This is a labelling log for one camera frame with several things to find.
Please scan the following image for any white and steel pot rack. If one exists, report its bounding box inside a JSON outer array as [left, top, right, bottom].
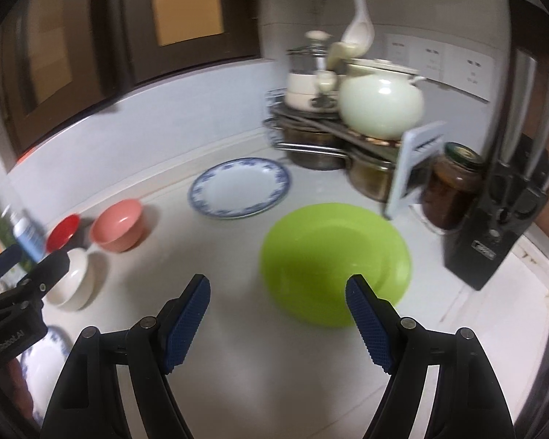
[[263, 89, 448, 219]]

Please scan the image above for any cream bowl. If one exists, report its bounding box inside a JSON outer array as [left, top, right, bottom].
[[43, 247, 102, 312]]

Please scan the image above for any wide steel pot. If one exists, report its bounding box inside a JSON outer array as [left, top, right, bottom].
[[273, 118, 349, 171]]

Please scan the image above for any black knife block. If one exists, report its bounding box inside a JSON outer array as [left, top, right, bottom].
[[441, 168, 549, 292]]

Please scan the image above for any blue floral white plate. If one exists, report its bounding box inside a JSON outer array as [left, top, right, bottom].
[[187, 158, 292, 220]]

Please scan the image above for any green rimmed plate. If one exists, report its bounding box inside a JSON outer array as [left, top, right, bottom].
[[19, 326, 75, 424]]

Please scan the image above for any cream pot with glass lid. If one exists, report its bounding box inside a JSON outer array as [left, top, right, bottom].
[[285, 30, 349, 111]]

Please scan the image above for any white wall socket row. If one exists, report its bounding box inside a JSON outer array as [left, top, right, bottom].
[[386, 33, 496, 102]]

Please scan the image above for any red and black bowl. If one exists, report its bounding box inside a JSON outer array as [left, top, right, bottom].
[[46, 213, 81, 254]]

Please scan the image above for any brown wooden window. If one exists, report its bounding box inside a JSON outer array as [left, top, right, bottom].
[[0, 0, 263, 122]]

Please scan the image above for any small steel pot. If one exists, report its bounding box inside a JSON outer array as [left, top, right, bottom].
[[347, 146, 396, 203]]

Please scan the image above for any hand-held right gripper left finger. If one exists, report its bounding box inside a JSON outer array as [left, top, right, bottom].
[[39, 273, 211, 439]]

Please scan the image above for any white hanging ladle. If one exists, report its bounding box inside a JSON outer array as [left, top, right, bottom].
[[340, 0, 374, 56]]

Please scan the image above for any white pump bottle blue label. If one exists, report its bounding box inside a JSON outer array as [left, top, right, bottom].
[[10, 213, 45, 264]]

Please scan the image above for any pink bowl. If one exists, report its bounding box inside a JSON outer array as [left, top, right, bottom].
[[90, 198, 146, 254]]

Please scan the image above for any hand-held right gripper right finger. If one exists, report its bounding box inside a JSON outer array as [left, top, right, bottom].
[[345, 274, 518, 439]]

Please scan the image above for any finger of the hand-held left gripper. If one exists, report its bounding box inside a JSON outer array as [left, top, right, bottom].
[[0, 251, 71, 317], [0, 243, 23, 294]]

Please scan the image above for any cream ceramic teapot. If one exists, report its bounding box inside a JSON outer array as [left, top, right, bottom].
[[339, 59, 427, 141]]

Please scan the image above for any glass jar with dark contents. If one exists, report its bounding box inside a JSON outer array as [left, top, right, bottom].
[[420, 142, 484, 232]]

